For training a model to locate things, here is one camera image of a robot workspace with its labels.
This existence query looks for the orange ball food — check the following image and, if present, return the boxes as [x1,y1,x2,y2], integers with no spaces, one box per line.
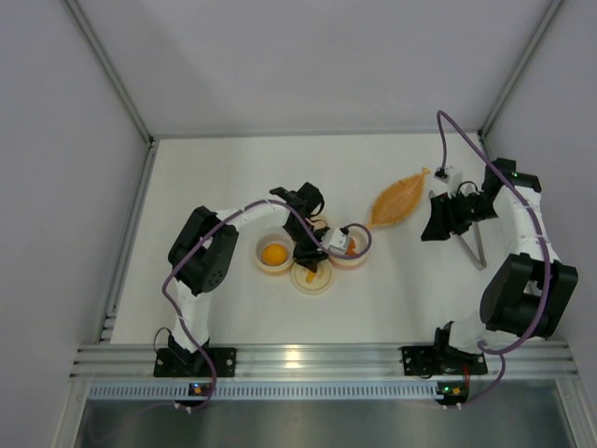
[261,243,287,266]

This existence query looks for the orange shrimp food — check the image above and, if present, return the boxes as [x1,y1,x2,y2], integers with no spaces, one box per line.
[345,238,358,257]

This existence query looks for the metal tongs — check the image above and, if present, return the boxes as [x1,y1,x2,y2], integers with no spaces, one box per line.
[451,222,487,271]

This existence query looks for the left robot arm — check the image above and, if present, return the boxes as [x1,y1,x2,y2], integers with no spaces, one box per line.
[161,182,330,355]

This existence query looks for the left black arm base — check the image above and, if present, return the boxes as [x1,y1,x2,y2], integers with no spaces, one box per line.
[153,347,237,378]

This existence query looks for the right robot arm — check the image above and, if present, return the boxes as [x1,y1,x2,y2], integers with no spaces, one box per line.
[421,158,578,356]

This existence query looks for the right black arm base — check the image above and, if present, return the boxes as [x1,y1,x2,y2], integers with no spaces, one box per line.
[400,345,488,377]

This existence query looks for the woven fish-shaped basket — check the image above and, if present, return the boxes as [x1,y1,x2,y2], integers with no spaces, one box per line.
[366,168,431,230]

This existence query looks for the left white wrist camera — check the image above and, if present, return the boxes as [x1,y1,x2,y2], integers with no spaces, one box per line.
[321,227,351,256]

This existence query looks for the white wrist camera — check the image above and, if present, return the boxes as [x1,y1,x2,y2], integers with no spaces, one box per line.
[434,166,463,190]
[321,227,351,256]

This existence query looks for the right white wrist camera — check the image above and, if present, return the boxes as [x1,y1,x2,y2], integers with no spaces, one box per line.
[434,166,463,190]

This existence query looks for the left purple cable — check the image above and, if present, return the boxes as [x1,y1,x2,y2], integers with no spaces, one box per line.
[160,199,372,413]

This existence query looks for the aluminium front rail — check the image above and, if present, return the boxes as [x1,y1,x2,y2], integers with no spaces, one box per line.
[69,341,578,381]

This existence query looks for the right aluminium frame post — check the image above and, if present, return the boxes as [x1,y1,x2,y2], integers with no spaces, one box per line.
[478,0,567,140]

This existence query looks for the aluminium frame post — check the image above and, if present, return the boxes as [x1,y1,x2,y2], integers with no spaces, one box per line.
[61,0,154,148]
[478,0,567,140]

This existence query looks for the slotted grey cable duct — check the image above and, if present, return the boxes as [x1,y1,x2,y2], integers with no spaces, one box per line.
[88,381,466,401]

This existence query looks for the left aluminium frame post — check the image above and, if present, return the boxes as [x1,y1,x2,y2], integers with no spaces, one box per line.
[61,0,154,148]

